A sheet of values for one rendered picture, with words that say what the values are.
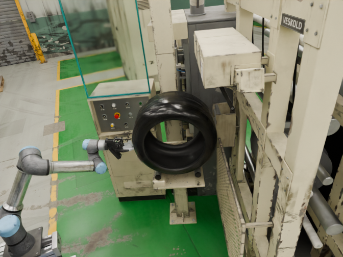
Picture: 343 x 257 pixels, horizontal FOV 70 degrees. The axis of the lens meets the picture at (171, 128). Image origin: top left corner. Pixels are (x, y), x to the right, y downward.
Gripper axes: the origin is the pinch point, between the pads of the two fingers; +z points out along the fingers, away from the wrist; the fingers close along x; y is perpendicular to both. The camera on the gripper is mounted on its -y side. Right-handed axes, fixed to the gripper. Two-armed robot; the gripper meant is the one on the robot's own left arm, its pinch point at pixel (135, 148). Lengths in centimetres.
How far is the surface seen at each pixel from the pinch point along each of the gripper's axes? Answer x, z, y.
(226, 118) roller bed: 20, 65, 15
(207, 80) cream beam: -35, 41, 64
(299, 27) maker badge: -50, 67, 88
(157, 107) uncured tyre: -7.3, 16.8, 35.9
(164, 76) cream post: 27, 19, 43
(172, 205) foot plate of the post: 43, 28, -105
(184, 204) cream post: 27, 40, -85
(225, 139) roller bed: 20, 67, -4
